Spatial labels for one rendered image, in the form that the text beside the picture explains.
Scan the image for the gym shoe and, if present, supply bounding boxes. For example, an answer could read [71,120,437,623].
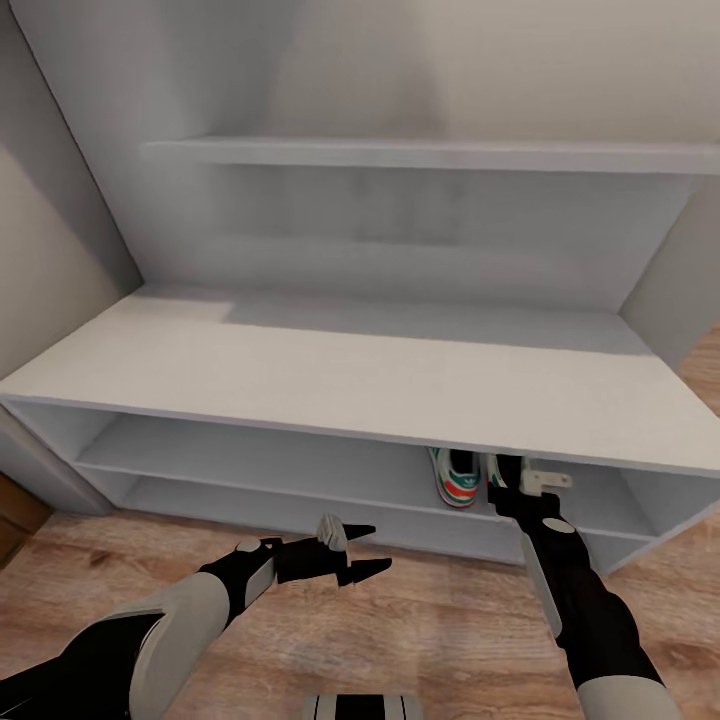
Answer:
[486,453,530,489]
[428,445,480,509]

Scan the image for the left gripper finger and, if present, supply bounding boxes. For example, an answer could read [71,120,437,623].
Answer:
[348,559,393,583]
[343,524,376,542]

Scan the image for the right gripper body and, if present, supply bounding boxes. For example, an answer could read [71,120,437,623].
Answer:
[495,487,560,523]

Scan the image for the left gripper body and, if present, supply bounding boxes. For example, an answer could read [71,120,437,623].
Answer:
[299,535,349,587]

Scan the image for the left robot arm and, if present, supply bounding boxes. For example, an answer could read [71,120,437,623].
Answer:
[0,512,393,720]

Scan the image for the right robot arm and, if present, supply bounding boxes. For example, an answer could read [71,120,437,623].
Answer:
[487,469,685,720]

